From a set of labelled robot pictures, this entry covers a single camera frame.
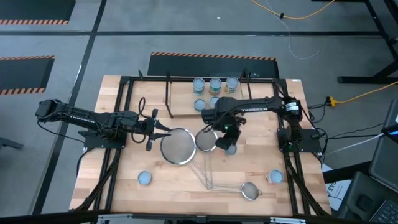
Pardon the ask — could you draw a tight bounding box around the white paper sheet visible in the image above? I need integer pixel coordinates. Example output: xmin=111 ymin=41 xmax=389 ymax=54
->
xmin=322 ymin=163 xmax=352 ymax=212

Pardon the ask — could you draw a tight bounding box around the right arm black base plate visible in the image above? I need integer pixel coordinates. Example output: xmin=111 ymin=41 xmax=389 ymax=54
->
xmin=277 ymin=128 xmax=323 ymax=153

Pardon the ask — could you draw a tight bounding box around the grey laptop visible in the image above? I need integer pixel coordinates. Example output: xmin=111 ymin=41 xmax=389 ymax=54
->
xmin=381 ymin=98 xmax=398 ymax=144

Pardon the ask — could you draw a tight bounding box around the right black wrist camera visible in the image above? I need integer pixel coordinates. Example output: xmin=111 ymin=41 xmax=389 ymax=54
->
xmin=215 ymin=129 xmax=242 ymax=151

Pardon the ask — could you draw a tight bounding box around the can with grey lid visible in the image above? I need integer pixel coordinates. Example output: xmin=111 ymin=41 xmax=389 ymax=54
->
xmin=137 ymin=170 xmax=153 ymax=186

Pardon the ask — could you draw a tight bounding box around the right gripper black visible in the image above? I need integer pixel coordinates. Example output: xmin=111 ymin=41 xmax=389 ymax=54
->
xmin=201 ymin=105 xmax=247 ymax=132

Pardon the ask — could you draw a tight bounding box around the black case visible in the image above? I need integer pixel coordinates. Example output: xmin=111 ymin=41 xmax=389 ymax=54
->
xmin=337 ymin=170 xmax=398 ymax=224

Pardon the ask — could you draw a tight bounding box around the red and white can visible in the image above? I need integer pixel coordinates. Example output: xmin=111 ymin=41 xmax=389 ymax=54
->
xmin=266 ymin=169 xmax=284 ymax=184

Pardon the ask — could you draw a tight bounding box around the black hazard-striped floor mat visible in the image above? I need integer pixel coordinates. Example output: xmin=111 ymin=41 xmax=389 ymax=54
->
xmin=147 ymin=52 xmax=280 ymax=79
xmin=0 ymin=55 xmax=55 ymax=96
xmin=0 ymin=0 xmax=77 ymax=26

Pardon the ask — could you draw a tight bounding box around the black aluminium table frame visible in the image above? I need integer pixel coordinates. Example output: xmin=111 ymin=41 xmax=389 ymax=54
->
xmin=71 ymin=70 xmax=330 ymax=218

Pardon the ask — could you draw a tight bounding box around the yellow cable with plug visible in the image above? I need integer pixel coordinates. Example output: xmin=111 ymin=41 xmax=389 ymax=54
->
xmin=325 ymin=80 xmax=398 ymax=106

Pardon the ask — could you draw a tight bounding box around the black keyboard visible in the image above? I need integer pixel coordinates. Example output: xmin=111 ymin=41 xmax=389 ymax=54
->
xmin=369 ymin=198 xmax=398 ymax=224

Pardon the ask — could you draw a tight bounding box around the wooden shelf with black legs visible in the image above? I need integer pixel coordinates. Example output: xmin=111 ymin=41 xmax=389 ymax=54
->
xmin=164 ymin=70 xmax=254 ymax=119

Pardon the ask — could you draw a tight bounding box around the thin white floor cable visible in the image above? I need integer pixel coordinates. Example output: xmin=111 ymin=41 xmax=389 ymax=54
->
xmin=264 ymin=0 xmax=321 ymax=60

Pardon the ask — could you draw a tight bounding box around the black power cable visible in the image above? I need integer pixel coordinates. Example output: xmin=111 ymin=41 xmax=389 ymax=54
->
xmin=322 ymin=123 xmax=385 ymax=141

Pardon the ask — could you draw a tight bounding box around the short teal tuna can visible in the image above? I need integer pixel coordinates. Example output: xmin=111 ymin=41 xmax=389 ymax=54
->
xmin=193 ymin=98 xmax=207 ymax=113

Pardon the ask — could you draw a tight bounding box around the yellow floor cable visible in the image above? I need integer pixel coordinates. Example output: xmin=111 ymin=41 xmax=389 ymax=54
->
xmin=251 ymin=0 xmax=336 ymax=20

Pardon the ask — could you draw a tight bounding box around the large metal mesh strainer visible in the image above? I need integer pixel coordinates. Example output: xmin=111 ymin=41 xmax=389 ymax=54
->
xmin=160 ymin=127 xmax=215 ymax=190

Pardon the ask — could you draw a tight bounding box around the chicken soup can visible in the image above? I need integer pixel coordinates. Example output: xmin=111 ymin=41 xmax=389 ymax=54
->
xmin=208 ymin=77 xmax=223 ymax=96

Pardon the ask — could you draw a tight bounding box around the mixed vegetables can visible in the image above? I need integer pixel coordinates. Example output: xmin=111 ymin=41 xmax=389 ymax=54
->
xmin=192 ymin=77 xmax=206 ymax=96

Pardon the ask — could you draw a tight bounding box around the black desk leg frame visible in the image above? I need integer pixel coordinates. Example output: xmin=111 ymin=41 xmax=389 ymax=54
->
xmin=337 ymin=0 xmax=398 ymax=85

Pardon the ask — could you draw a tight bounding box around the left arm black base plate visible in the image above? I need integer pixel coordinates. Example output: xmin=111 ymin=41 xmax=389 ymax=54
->
xmin=83 ymin=124 xmax=128 ymax=149

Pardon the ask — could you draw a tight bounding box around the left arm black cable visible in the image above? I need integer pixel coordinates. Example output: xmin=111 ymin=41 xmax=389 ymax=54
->
xmin=130 ymin=96 xmax=147 ymax=144

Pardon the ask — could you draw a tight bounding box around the black crossbar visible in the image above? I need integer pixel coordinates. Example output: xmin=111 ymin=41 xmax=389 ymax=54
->
xmin=0 ymin=210 xmax=398 ymax=224

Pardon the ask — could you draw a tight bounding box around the mixed fruit pineapple can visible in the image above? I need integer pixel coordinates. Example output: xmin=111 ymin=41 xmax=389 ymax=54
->
xmin=224 ymin=76 xmax=239 ymax=94

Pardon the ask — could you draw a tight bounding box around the small metal mesh strainer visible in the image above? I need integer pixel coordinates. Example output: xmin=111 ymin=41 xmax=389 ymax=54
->
xmin=207 ymin=182 xmax=264 ymax=202

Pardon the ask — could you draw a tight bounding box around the grey furniture foot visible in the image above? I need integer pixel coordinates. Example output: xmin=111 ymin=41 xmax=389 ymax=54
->
xmin=0 ymin=136 xmax=25 ymax=150

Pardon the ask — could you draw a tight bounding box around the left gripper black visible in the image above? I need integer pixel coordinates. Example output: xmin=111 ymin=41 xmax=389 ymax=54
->
xmin=134 ymin=108 xmax=172 ymax=152

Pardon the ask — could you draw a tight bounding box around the medium metal mesh strainer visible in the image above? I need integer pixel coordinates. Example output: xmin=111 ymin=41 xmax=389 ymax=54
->
xmin=195 ymin=129 xmax=220 ymax=190

